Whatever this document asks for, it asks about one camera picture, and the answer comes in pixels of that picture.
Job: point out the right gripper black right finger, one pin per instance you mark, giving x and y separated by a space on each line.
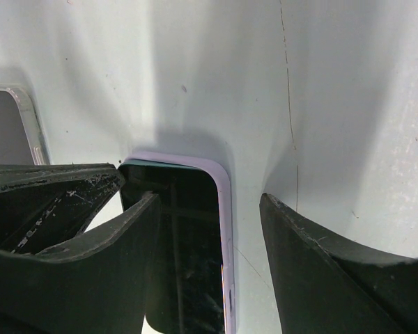
326 283

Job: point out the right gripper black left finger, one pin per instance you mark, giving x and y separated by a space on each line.
96 282

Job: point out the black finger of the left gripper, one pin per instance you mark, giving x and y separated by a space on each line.
42 206

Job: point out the white phone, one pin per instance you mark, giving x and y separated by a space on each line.
14 145

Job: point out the clear phone case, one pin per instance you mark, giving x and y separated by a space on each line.
31 124

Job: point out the purple phone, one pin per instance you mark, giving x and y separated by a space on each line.
223 185

